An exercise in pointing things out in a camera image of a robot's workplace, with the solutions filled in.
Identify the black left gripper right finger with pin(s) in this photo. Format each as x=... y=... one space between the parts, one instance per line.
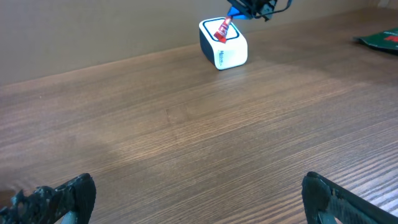
x=326 y=202

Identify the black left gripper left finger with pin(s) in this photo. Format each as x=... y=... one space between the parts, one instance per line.
x=72 y=202

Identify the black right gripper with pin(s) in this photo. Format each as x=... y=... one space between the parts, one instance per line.
x=251 y=9

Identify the red snack stick packet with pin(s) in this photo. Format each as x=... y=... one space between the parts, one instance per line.
x=222 y=31

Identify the green 3M glove packet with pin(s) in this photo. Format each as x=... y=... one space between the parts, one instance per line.
x=385 y=41

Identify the white barcode scanner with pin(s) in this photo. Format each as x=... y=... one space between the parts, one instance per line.
x=232 y=53

